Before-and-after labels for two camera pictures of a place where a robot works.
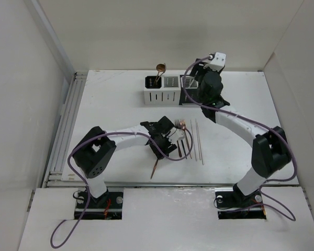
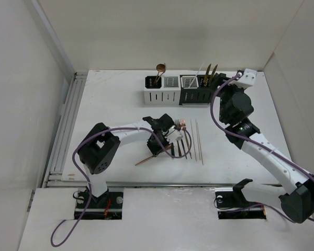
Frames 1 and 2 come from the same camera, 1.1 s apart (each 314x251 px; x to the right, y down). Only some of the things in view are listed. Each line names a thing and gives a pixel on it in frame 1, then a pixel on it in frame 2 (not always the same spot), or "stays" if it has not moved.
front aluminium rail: [169, 184] stays
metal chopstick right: [199, 142] stays
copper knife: [154, 168] to [167, 147]
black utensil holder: [189, 92] stays
